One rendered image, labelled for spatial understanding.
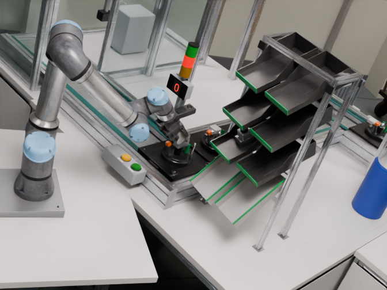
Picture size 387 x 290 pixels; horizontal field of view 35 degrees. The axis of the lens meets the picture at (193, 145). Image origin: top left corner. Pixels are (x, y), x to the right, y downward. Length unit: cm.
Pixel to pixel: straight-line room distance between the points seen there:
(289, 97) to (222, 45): 381
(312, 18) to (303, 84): 403
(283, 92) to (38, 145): 91
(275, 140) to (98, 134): 90
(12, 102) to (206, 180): 121
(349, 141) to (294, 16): 282
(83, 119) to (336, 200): 127
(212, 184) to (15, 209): 77
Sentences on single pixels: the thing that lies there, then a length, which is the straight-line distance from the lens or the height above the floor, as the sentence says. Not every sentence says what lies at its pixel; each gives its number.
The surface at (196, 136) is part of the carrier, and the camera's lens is 293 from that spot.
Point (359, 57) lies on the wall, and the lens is 684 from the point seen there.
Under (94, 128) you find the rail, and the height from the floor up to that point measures 93.
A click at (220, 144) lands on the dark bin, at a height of 120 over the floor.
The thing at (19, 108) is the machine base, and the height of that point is 74.
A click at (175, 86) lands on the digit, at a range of 279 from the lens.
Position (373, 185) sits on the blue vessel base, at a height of 103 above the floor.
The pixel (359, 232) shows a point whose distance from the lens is 298.
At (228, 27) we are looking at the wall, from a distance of 595.
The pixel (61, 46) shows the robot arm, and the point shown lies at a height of 151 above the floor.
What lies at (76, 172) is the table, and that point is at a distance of 267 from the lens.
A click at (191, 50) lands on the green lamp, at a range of 270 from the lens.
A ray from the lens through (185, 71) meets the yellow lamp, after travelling 274.
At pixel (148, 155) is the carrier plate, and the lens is 269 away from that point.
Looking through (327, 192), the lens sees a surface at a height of 86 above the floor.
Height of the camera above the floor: 244
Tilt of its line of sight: 31 degrees down
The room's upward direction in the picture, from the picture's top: 19 degrees clockwise
